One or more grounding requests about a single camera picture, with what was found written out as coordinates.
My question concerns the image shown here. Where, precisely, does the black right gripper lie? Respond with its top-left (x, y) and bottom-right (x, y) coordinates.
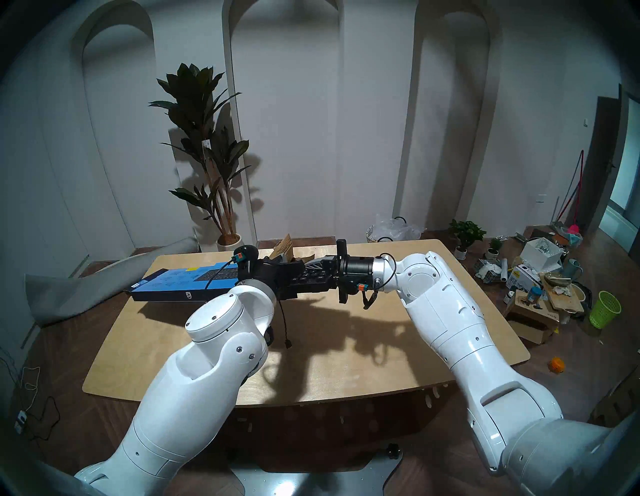
top-left (305, 239), bottom-right (376, 304)

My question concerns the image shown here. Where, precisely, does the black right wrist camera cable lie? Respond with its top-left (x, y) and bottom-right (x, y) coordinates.
top-left (362, 255), bottom-right (398, 311)

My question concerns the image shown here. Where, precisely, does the black left wrist camera cable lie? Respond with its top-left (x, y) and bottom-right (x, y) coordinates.
top-left (205, 257), bottom-right (241, 291)

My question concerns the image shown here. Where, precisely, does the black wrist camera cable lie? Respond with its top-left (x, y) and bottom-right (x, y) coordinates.
top-left (205, 257), bottom-right (241, 291)
top-left (362, 255), bottom-right (398, 311)

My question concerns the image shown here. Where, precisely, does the small green potted plant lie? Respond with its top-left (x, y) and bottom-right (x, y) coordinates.
top-left (448, 219), bottom-right (487, 261)

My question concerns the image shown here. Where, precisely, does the flat brown cardboard box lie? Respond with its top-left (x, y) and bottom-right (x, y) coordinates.
top-left (504, 287), bottom-right (562, 346)

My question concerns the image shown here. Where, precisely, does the white printed carton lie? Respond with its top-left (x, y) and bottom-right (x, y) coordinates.
top-left (506, 263), bottom-right (544, 294)

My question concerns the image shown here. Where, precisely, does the grey floor cushion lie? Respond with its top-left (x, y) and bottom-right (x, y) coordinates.
top-left (24, 236), bottom-right (201, 328)

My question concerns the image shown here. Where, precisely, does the red handled broom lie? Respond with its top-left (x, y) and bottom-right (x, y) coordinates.
top-left (556, 149), bottom-right (585, 237)

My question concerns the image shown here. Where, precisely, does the wooden tray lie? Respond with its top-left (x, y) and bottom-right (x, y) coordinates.
top-left (542, 282), bottom-right (586, 315)

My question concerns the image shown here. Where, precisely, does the grey metal robot base plate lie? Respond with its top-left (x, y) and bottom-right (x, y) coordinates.
top-left (229, 442), bottom-right (405, 496)

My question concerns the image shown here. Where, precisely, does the blue cardboard keyboard box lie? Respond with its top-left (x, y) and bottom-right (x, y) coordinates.
top-left (131, 234), bottom-right (317, 303)

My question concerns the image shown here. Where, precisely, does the tall dark green houseplant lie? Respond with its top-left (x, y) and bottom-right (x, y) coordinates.
top-left (148, 62), bottom-right (252, 240)

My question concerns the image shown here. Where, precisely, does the dark brown door leaf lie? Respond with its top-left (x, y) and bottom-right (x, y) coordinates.
top-left (589, 95), bottom-right (626, 235)

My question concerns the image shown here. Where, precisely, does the black computer keyboard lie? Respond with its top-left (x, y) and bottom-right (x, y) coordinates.
top-left (286, 260), bottom-right (340, 297)

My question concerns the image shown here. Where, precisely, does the green plastic waste basket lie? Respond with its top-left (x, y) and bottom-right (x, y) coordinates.
top-left (588, 290), bottom-right (623, 330)

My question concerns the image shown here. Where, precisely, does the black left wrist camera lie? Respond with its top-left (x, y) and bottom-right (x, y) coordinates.
top-left (231, 244), bottom-right (261, 267)

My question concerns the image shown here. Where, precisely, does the white open box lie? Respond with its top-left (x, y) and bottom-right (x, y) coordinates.
top-left (520, 237), bottom-right (569, 274)

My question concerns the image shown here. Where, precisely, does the black keyboard USB cable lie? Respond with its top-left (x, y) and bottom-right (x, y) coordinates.
top-left (272, 295), bottom-right (294, 350)

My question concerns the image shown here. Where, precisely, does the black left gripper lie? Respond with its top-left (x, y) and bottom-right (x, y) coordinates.
top-left (248, 257), bottom-right (302, 301)

